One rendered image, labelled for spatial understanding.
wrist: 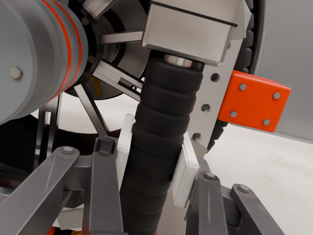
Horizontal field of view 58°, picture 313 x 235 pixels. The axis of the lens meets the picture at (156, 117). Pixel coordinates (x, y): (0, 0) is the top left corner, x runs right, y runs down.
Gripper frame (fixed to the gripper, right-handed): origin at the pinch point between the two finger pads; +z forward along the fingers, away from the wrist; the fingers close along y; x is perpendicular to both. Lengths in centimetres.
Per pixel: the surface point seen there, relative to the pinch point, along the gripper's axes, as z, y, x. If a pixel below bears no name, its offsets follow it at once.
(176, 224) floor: 107, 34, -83
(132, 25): 58, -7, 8
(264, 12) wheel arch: 48, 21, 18
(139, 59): 58, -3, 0
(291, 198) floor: 165, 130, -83
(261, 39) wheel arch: 47, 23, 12
